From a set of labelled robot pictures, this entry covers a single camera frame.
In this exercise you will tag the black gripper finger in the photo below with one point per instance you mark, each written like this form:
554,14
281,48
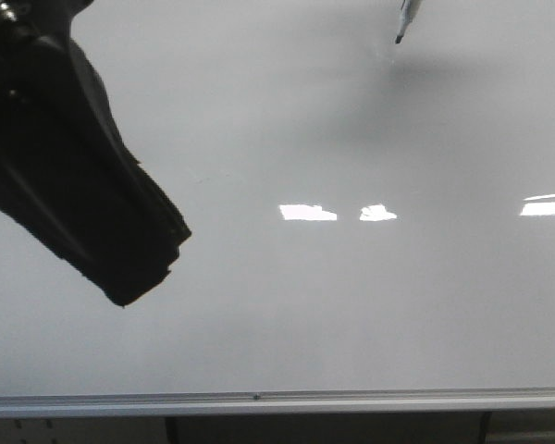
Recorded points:
66,175

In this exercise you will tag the black and white whiteboard marker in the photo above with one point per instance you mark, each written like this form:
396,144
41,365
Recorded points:
409,10

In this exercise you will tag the white whiteboard with aluminium frame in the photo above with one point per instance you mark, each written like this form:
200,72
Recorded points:
372,223

